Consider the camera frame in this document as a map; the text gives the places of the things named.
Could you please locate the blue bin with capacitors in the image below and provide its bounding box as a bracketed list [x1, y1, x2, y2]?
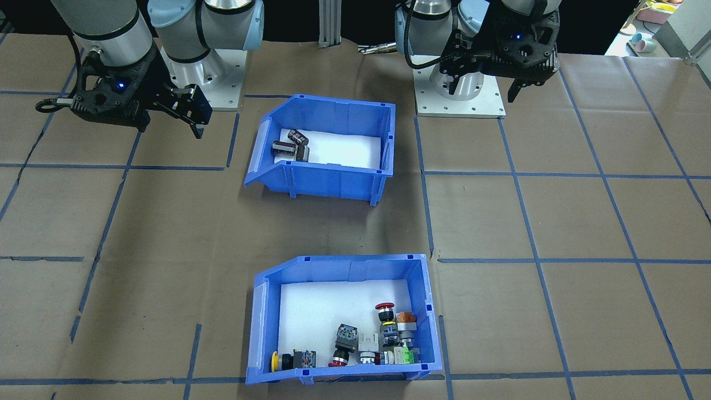
[244, 93, 397, 206]

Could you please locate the blue bin with push buttons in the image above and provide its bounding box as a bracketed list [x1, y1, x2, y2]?
[246, 254, 444, 386]

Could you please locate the white foam bin liner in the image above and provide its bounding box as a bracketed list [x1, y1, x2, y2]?
[278, 279, 413, 367]
[273, 128, 383, 169]

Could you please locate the pastel cup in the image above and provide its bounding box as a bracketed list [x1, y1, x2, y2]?
[630, 32, 658, 54]

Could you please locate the grey metal bar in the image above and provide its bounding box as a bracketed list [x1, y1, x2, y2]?
[651, 21, 711, 65]

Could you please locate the red mushroom push button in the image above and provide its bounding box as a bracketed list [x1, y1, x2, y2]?
[374, 302, 398, 349]

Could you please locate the white square base plate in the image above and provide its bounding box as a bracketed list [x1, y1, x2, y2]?
[414, 53, 507, 119]
[167, 49, 248, 111]

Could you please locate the aluminium profile post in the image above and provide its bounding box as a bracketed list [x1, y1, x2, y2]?
[318, 0, 343, 48]

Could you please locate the orange push button switch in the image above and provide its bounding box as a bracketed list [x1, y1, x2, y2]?
[395, 312, 418, 346]

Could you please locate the yellow push button switch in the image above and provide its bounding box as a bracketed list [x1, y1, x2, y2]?
[270, 348, 317, 372]

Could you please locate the white push button switch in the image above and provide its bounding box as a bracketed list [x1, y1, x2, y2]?
[357, 332, 380, 365]

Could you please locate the green push button switch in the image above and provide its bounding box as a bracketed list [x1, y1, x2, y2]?
[375, 346, 421, 367]

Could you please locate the red button switch, black body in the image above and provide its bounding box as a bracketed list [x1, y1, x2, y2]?
[328, 323, 359, 368]

